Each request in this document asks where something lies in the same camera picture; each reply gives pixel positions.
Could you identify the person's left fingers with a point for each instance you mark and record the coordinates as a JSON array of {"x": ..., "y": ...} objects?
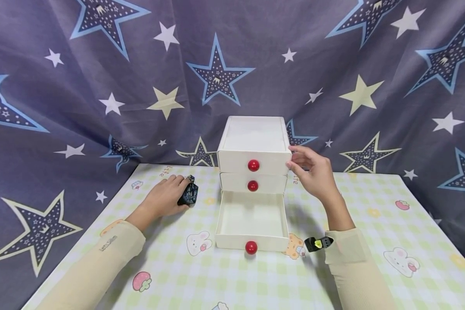
[{"x": 178, "y": 181}]

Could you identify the black toy car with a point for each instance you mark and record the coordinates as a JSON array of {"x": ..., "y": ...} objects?
[{"x": 189, "y": 194}]

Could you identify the person's left forearm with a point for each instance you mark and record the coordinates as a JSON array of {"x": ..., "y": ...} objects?
[{"x": 100, "y": 267}]

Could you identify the person's right forearm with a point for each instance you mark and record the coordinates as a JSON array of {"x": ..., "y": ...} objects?
[{"x": 348, "y": 258}]

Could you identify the person's left thumb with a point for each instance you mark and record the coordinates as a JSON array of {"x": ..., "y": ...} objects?
[{"x": 181, "y": 207}]

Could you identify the person's right thumb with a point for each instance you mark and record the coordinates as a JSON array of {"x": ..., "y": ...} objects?
[{"x": 295, "y": 167}]

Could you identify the black wrist band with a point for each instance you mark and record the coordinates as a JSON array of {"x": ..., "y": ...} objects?
[{"x": 318, "y": 243}]

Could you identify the white drawer cabinet frame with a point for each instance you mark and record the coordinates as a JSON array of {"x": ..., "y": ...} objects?
[{"x": 253, "y": 134}]

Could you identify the person's left hand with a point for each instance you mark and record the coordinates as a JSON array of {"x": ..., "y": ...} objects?
[{"x": 163, "y": 198}]

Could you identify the white drawer with red knob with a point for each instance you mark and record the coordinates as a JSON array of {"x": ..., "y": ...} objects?
[
  {"x": 252, "y": 219},
  {"x": 234, "y": 183},
  {"x": 232, "y": 162}
]

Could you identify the person's right index finger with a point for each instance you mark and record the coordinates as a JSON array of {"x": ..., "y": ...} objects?
[{"x": 301, "y": 150}]

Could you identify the person's right hand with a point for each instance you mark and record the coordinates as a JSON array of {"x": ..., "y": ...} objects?
[{"x": 318, "y": 176}]

